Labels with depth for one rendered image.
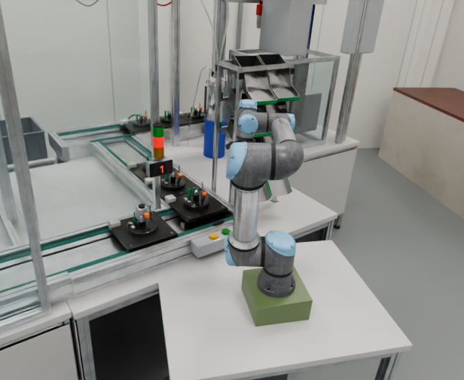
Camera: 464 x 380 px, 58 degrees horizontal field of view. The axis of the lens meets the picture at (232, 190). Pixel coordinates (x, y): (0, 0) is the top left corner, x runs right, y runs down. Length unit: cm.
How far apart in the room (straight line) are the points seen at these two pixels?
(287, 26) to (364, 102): 303
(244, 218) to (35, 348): 94
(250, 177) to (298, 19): 193
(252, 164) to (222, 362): 70
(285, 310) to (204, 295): 35
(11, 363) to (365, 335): 132
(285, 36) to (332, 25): 243
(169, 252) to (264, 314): 53
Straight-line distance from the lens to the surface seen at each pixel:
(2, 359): 183
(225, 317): 171
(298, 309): 169
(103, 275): 181
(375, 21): 352
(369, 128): 608
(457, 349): 322
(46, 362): 191
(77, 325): 183
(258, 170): 127
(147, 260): 187
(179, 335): 164
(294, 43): 308
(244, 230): 146
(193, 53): 499
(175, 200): 222
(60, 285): 178
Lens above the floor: 205
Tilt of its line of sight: 27 degrees down
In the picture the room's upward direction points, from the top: 4 degrees clockwise
